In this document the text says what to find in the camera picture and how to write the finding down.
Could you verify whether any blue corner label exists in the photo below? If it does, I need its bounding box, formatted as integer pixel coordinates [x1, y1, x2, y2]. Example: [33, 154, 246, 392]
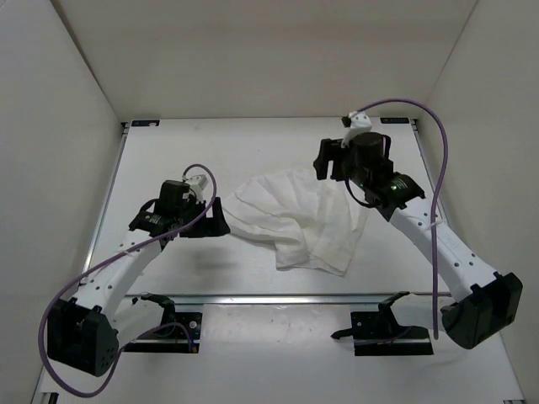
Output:
[131, 120, 160, 127]
[380, 117, 410, 125]

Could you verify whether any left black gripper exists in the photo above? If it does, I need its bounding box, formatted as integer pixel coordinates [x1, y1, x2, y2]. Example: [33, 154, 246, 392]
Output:
[178, 194, 231, 235]

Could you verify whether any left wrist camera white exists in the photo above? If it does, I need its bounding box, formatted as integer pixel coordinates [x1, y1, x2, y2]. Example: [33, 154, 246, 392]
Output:
[183, 174, 208, 201]

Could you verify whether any white pleated skirt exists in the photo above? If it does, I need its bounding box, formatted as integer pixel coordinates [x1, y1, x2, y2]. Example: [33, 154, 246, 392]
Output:
[222, 169, 368, 276]

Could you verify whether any left blue corner label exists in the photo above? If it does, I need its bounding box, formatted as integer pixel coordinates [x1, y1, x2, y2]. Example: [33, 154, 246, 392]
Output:
[131, 120, 160, 127]

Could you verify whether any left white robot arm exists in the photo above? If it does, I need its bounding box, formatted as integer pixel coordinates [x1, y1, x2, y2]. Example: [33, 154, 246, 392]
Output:
[43, 174, 230, 376]

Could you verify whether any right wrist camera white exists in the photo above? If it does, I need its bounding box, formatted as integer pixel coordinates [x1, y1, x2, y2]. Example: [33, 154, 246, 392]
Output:
[341, 111, 372, 148]

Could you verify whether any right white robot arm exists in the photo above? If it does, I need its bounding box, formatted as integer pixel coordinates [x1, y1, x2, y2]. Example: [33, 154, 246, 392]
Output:
[313, 132, 523, 349]

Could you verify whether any right blue corner label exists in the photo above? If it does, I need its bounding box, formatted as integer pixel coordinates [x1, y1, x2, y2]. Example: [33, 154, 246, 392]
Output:
[380, 117, 410, 125]

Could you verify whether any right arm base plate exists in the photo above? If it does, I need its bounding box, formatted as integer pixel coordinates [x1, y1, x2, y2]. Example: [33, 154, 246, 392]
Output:
[331, 291, 434, 357]

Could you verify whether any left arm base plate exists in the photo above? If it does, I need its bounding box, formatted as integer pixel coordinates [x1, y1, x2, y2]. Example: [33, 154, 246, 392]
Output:
[124, 293, 203, 354]

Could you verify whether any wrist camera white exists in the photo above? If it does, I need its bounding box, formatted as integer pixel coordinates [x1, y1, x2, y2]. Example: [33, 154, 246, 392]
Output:
[341, 111, 372, 148]
[183, 174, 208, 201]

